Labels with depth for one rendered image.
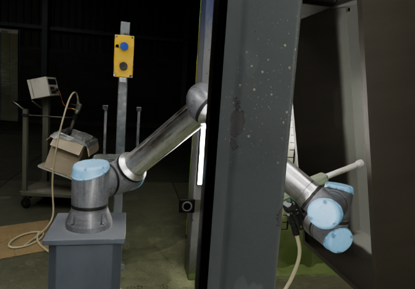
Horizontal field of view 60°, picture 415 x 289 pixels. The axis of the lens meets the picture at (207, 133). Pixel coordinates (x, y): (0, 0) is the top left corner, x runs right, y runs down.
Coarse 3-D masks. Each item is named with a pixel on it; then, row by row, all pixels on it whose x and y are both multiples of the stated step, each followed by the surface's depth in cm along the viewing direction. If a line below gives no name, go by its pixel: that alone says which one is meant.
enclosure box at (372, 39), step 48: (384, 0) 119; (336, 48) 183; (384, 48) 122; (336, 96) 187; (384, 96) 124; (336, 144) 191; (384, 144) 127; (384, 192) 130; (384, 240) 133; (384, 288) 136
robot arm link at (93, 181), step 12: (72, 168) 148; (84, 168) 145; (96, 168) 146; (108, 168) 151; (72, 180) 147; (84, 180) 144; (96, 180) 146; (108, 180) 151; (72, 192) 147; (84, 192) 145; (96, 192) 146; (108, 192) 152; (72, 204) 148; (84, 204) 145; (96, 204) 147
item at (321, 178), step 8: (360, 160) 152; (344, 168) 151; (352, 168) 151; (312, 176) 150; (320, 176) 148; (328, 176) 149; (320, 184) 148; (288, 200) 146; (288, 216) 148; (296, 224) 149; (296, 232) 149
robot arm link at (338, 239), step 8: (312, 224) 123; (312, 232) 122; (320, 232) 118; (328, 232) 115; (336, 232) 113; (344, 232) 113; (320, 240) 118; (328, 240) 114; (336, 240) 113; (344, 240) 114; (352, 240) 115; (328, 248) 115; (336, 248) 114; (344, 248) 115
